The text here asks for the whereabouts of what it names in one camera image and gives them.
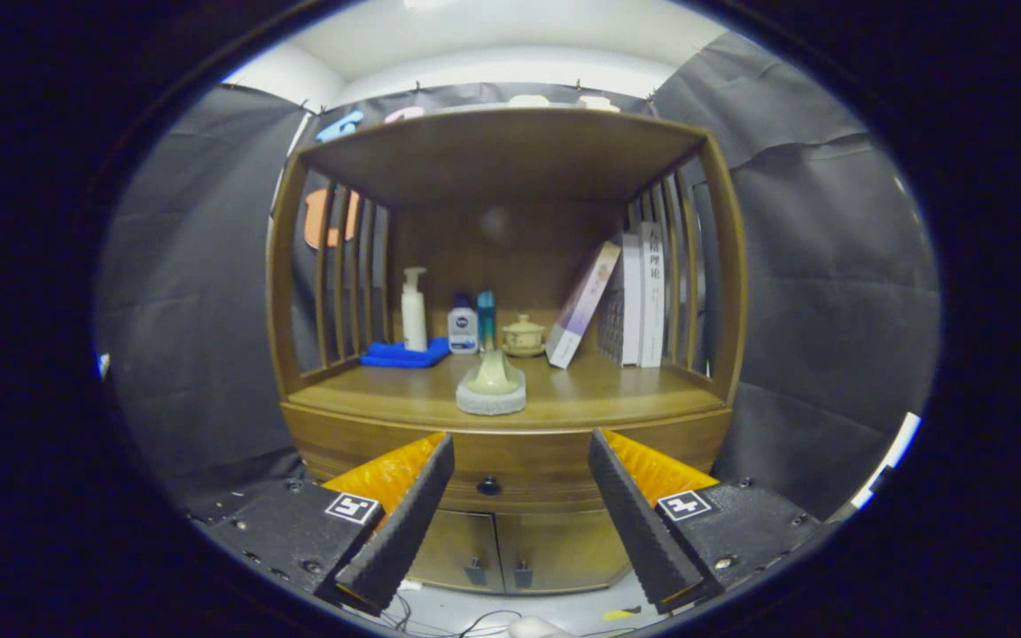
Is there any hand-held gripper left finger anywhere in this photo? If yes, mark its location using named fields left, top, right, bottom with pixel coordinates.
left=196, top=432, right=456, bottom=617

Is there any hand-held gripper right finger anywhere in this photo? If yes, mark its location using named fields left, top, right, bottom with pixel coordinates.
left=588, top=429, right=830, bottom=614

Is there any grey scrub brush green handle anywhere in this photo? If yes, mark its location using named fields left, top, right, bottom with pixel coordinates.
left=456, top=350, right=527, bottom=416

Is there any wooden countertop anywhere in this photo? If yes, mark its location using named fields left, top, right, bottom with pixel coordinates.
left=287, top=350, right=729, bottom=433

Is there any wooden cabinet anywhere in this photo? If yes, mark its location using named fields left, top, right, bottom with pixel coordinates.
left=265, top=105, right=749, bottom=595

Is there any blue folded cloth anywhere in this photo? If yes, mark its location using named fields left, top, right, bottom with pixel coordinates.
left=360, top=338, right=450, bottom=369

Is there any white lotion bottle blue cap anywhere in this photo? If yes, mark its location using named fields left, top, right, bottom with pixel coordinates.
left=448, top=293, right=479, bottom=355

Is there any white pump bottle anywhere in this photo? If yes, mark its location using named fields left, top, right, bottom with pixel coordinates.
left=401, top=268, right=429, bottom=353

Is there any patterned cover book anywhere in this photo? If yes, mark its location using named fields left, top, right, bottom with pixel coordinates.
left=597, top=232, right=644, bottom=366

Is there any beige lidded tea cup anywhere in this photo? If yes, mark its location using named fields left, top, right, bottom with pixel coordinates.
left=503, top=315, right=545, bottom=349

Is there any white spine book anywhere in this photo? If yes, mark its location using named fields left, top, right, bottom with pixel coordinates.
left=639, top=222, right=666, bottom=369

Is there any purple book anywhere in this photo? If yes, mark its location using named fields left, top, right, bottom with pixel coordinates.
left=545, top=240, right=622, bottom=370

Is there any black floor cable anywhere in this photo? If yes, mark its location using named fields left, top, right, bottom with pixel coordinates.
left=386, top=594, right=525, bottom=638

